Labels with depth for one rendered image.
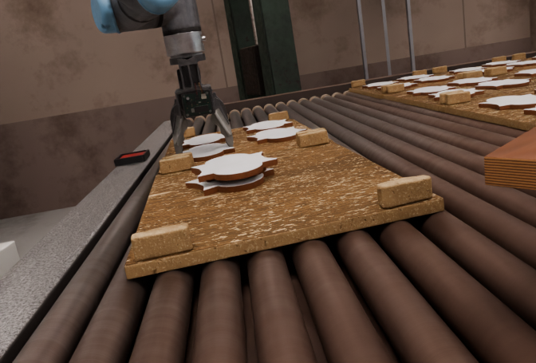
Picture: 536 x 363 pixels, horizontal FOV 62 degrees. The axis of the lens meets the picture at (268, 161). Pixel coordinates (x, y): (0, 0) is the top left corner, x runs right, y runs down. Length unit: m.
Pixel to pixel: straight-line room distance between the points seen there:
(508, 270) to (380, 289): 0.10
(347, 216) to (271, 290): 0.14
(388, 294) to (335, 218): 0.14
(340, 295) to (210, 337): 0.11
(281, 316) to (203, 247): 0.14
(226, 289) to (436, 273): 0.18
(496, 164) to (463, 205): 0.28
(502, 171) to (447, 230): 0.22
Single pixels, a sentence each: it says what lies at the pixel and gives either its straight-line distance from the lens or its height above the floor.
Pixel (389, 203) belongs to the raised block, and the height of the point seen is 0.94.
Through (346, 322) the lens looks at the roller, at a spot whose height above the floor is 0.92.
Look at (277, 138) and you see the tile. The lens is 0.97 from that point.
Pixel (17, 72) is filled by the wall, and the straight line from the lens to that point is 4.79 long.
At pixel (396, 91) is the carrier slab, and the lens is 1.56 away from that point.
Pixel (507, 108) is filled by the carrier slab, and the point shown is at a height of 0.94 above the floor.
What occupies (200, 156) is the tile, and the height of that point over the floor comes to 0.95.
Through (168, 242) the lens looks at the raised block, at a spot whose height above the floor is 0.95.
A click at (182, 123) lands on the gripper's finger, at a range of 0.94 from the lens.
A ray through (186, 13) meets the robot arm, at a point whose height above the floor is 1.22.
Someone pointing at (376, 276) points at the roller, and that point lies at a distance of 0.41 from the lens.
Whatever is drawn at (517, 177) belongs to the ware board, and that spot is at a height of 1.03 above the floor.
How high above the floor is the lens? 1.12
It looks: 13 degrees down
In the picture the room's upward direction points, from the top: 9 degrees counter-clockwise
